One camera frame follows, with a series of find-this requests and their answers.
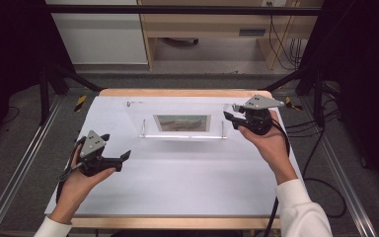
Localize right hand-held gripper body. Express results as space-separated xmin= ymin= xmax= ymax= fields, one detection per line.
xmin=239 ymin=94 xmax=286 ymax=136

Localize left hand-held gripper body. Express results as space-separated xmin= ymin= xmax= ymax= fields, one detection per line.
xmin=76 ymin=129 xmax=124 ymax=178

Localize clear acrylic photo frame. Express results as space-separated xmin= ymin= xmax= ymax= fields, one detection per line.
xmin=125 ymin=100 xmax=242 ymax=141

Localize person's right hand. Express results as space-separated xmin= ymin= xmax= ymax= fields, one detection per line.
xmin=237 ymin=110 xmax=299 ymax=186

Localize person's left hand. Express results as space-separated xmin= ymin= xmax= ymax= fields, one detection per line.
xmin=49 ymin=145 xmax=116 ymax=225

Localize yellow black tape piece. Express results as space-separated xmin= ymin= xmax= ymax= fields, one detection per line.
xmin=74 ymin=95 xmax=88 ymax=113
xmin=284 ymin=96 xmax=304 ymax=112

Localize white table board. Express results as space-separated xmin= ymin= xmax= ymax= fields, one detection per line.
xmin=44 ymin=95 xmax=303 ymax=218

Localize black metal stand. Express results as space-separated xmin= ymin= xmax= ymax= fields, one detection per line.
xmin=260 ymin=64 xmax=326 ymax=128
xmin=38 ymin=61 xmax=104 ymax=126

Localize wooden table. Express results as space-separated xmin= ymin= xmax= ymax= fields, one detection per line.
xmin=49 ymin=87 xmax=291 ymax=230

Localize grey desk label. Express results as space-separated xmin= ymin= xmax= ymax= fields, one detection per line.
xmin=238 ymin=28 xmax=267 ymax=38

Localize light wooden desk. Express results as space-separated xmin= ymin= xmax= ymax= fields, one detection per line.
xmin=137 ymin=0 xmax=324 ymax=71

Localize white cabinet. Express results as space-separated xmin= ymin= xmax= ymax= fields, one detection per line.
xmin=44 ymin=0 xmax=149 ymax=65

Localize black curtain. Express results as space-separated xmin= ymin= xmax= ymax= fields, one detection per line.
xmin=304 ymin=0 xmax=379 ymax=194
xmin=0 ymin=0 xmax=77 ymax=157

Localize black horizontal bar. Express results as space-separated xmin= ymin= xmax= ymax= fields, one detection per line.
xmin=43 ymin=4 xmax=324 ymax=17

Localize black floor cable bundle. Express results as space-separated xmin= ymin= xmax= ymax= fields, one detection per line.
xmin=285 ymin=98 xmax=341 ymax=139

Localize left hand-held gripper cable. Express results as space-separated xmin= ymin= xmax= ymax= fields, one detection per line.
xmin=55 ymin=140 xmax=82 ymax=205

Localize hand-held gripper cable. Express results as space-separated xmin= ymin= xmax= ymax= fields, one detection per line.
xmin=55 ymin=140 xmax=82 ymax=205
xmin=263 ymin=118 xmax=347 ymax=237

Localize hanging black cables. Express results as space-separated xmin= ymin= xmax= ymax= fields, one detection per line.
xmin=266 ymin=1 xmax=308 ymax=71

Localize aluminium rail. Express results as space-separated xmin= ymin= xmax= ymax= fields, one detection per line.
xmin=299 ymin=96 xmax=379 ymax=237
xmin=0 ymin=94 xmax=64 ymax=237

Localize thin black floor cable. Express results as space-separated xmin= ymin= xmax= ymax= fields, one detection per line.
xmin=1 ymin=105 xmax=21 ymax=125

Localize right hand-held gripper cable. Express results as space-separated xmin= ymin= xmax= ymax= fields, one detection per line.
xmin=263 ymin=118 xmax=347 ymax=237

